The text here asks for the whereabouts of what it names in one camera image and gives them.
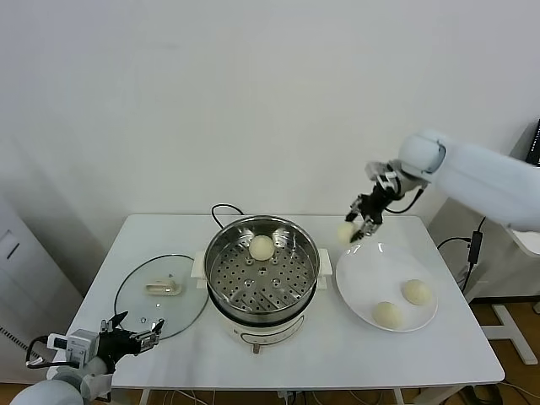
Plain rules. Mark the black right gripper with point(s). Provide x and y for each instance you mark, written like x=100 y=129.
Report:
x=377 y=202

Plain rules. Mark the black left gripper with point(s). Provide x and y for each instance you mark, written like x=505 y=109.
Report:
x=117 y=343

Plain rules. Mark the white steamed baozi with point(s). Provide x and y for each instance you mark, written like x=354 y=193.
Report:
x=387 y=315
x=261 y=249
x=346 y=233
x=417 y=292

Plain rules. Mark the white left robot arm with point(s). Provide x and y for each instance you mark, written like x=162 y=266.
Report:
x=55 y=386

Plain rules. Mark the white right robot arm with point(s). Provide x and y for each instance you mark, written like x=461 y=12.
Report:
x=472 y=169

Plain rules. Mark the perforated steel steamer basket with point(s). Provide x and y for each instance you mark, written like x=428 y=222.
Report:
x=261 y=287

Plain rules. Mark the white round plate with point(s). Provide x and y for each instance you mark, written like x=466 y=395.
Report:
x=371 y=278

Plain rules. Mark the white table leg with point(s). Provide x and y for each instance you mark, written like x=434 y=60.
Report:
x=399 y=397
x=143 y=397

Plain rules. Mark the white cabinet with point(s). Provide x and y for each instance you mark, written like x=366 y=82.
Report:
x=25 y=274

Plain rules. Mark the cream electric cooking pot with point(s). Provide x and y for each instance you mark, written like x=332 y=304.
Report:
x=270 y=333

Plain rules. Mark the white side table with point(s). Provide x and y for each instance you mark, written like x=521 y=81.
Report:
x=512 y=333

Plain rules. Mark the black laptop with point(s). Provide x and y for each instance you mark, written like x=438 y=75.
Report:
x=536 y=143

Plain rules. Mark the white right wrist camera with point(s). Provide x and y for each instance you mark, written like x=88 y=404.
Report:
x=379 y=173

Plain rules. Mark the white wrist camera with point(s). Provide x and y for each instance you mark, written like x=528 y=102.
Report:
x=379 y=173
x=78 y=343

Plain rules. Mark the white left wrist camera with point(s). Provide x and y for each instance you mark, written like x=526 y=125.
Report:
x=78 y=343

